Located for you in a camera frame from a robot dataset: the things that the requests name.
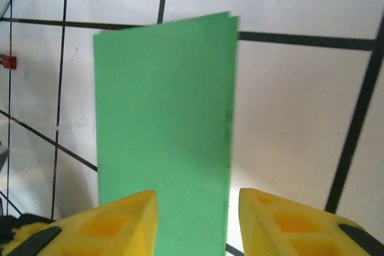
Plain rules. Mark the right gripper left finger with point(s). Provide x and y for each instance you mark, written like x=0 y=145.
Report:
x=105 y=229

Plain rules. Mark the green paper sheet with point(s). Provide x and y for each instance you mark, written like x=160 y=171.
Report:
x=165 y=118

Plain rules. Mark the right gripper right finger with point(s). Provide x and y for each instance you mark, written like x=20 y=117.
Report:
x=294 y=232

